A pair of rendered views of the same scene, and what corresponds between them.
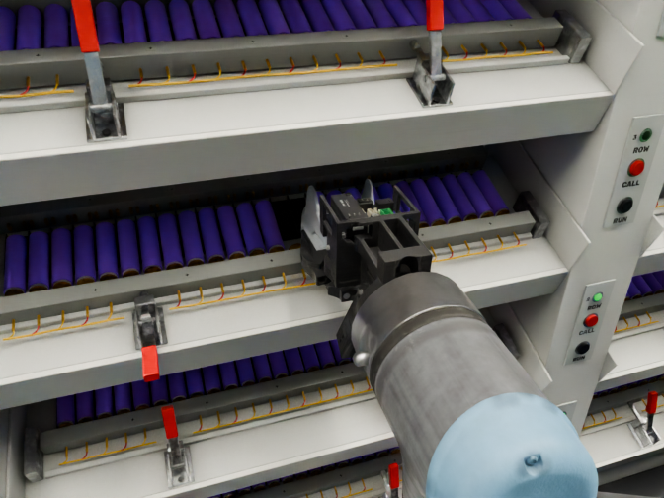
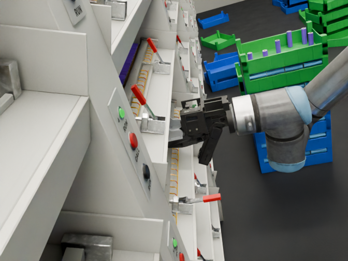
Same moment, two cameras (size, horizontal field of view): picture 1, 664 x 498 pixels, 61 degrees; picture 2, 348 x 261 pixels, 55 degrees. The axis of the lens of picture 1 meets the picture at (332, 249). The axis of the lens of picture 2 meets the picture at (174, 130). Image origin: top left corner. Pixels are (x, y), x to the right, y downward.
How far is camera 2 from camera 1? 0.63 m
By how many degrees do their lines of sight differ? 52
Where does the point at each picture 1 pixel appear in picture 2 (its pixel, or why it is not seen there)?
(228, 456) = (203, 249)
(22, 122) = not seen: hidden behind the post
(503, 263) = not seen: hidden behind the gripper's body
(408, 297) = (243, 101)
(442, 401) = (283, 100)
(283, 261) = (169, 158)
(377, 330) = (248, 112)
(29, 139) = (156, 146)
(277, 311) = (185, 172)
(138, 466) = not seen: outside the picture
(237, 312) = (182, 182)
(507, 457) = (302, 91)
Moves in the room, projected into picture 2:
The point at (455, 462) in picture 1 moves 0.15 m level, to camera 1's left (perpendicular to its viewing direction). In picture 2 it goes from (299, 102) to (296, 143)
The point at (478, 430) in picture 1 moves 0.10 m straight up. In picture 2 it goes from (293, 94) to (289, 51)
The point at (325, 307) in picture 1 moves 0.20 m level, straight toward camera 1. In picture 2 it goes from (188, 160) to (272, 158)
